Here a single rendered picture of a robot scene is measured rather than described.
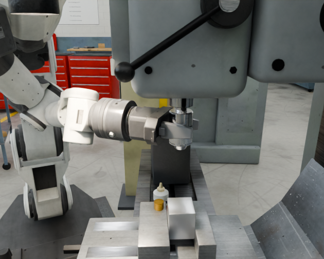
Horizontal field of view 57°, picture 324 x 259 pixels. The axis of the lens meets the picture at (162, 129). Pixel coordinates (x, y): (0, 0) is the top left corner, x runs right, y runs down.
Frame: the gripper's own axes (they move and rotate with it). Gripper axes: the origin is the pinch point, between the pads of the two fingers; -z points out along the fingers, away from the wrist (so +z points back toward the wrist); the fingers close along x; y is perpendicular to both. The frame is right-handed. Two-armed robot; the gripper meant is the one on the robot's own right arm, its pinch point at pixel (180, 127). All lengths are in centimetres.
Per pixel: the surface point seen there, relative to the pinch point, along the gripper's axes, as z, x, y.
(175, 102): 0.5, -2.3, -5.6
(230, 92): -9.8, -6.5, -9.1
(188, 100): -1.7, -1.6, -6.0
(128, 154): 86, 151, 82
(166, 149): 12.1, 28.2, 17.7
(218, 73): -7.9, -7.7, -12.1
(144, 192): 16.9, 21.3, 30.4
